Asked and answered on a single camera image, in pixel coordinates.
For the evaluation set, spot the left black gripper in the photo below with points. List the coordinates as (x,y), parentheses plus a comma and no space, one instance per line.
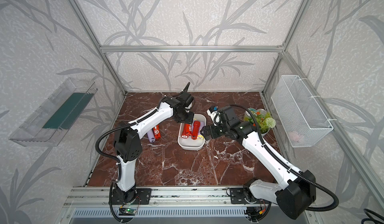
(189,121)

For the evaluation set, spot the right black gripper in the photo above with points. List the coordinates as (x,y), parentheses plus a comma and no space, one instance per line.
(211,127)

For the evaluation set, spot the red ribbed flashlight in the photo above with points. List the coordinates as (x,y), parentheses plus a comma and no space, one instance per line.
(195,130)

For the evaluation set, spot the red flashlight with white label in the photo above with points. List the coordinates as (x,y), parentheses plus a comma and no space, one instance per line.
(187,131)

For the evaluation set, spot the purple flashlight yellow rim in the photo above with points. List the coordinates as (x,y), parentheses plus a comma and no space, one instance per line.
(200,135)

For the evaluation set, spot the white plastic storage tray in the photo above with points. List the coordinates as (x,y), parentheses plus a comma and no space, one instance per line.
(190,137)

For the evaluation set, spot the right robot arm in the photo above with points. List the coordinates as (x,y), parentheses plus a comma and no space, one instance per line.
(294,191)

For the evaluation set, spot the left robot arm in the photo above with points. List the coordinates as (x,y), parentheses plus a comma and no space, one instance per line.
(128,137)

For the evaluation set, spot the round colourful tin lid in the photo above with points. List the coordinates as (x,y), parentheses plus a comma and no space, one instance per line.
(248,114)

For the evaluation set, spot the potted artificial flower plant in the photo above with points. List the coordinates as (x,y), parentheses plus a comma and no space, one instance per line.
(265,121)

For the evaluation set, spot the green circuit board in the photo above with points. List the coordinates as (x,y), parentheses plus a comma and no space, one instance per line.
(127,211)

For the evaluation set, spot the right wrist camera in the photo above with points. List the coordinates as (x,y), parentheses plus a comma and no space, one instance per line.
(214,114)

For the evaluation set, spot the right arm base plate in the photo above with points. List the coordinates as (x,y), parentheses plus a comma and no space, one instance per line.
(239,197)

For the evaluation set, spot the white wire mesh basket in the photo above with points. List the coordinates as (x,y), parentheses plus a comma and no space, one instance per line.
(303,120)

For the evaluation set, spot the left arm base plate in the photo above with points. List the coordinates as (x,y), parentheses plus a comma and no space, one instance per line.
(140,196)

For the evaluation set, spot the aluminium cage frame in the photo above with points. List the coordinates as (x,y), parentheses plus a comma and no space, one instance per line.
(361,165)

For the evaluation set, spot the clear acrylic wall shelf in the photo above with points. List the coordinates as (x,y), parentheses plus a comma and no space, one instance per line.
(48,125)

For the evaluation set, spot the aluminium front rail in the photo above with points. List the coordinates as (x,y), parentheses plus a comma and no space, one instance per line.
(161,196)

